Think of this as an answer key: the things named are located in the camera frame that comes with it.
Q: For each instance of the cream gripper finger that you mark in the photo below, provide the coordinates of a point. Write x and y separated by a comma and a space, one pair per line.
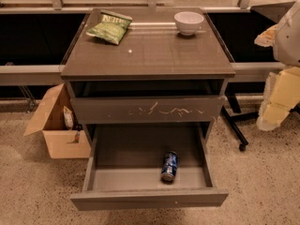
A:
267, 37

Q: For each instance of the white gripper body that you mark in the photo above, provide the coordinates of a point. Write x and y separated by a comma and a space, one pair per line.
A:
288, 40

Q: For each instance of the blue pepsi can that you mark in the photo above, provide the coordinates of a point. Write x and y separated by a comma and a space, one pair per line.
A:
169, 168

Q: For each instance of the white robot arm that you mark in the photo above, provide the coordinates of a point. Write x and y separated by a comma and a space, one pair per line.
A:
286, 48

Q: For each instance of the closed grey top drawer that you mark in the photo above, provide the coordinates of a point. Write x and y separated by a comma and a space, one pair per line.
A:
127, 110

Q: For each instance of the grey drawer cabinet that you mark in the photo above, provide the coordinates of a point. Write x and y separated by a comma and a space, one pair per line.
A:
152, 61

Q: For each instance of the open grey middle drawer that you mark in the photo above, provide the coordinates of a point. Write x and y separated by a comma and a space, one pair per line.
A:
123, 171

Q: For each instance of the dark side table top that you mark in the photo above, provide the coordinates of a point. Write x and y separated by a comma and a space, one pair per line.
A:
273, 12

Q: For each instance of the black wheeled stand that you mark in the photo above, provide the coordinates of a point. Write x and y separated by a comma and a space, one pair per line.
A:
240, 114

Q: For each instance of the white bowl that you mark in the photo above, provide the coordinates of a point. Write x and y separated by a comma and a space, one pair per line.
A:
188, 22

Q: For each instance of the green chip bag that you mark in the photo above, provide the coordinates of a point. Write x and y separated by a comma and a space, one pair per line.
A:
112, 27

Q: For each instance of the snack bag in box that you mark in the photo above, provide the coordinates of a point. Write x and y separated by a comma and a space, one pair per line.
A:
68, 118

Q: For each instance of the open cardboard box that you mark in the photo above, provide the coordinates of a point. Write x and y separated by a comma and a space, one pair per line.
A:
49, 120

